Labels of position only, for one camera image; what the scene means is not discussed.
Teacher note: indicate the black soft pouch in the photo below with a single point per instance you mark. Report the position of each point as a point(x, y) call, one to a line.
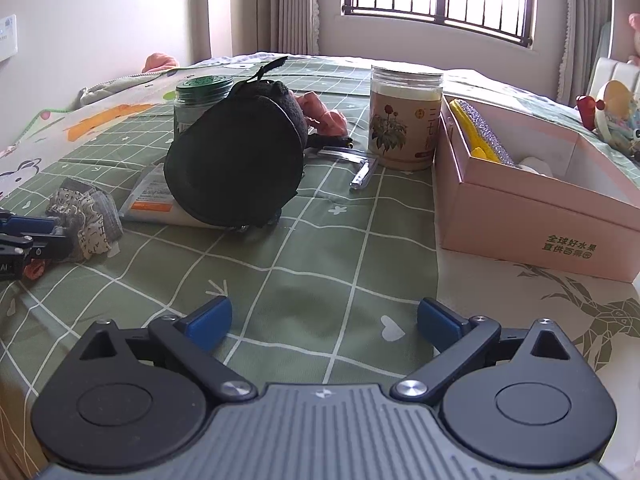
point(235, 160)

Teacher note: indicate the pink cloth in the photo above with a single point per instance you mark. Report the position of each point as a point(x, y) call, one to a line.
point(159, 62)

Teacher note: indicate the white tube with orange label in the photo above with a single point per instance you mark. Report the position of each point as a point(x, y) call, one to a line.
point(150, 195)

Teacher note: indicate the white wall panel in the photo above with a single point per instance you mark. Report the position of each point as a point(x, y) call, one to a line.
point(7, 37)

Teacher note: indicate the grey patterned socks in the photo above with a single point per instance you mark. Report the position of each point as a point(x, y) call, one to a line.
point(90, 220)

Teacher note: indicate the small white pad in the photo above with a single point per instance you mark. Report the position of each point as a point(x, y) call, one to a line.
point(535, 166)

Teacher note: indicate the pink cardboard box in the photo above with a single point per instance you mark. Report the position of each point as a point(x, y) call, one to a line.
point(500, 220)

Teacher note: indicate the beige curtain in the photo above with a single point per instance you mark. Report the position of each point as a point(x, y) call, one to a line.
point(582, 25)
point(290, 5)

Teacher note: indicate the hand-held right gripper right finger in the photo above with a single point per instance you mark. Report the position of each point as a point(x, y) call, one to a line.
point(440, 322)

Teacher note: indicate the clear jar with flower label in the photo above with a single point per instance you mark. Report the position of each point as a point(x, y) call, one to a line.
point(400, 125)

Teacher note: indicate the beige padded headboard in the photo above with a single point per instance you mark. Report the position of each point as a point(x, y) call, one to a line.
point(617, 72)

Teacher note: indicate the pink plush toy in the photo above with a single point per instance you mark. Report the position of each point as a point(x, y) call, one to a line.
point(635, 35)

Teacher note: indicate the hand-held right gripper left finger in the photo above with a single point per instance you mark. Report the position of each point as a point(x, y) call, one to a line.
point(210, 322)

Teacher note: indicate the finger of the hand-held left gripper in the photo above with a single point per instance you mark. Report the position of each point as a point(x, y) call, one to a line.
point(47, 250)
point(32, 225)

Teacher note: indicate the green lid jar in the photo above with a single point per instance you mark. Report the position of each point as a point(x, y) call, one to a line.
point(200, 97)

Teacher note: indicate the cartoon printed blanket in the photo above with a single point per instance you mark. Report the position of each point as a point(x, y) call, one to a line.
point(100, 115)

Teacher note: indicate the small red toy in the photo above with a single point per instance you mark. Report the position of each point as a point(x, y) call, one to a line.
point(586, 110)

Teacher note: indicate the round colourful toy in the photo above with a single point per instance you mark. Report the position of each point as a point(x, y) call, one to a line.
point(617, 110)

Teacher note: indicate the green checked bedsheet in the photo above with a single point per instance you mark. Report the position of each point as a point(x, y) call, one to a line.
point(310, 260)

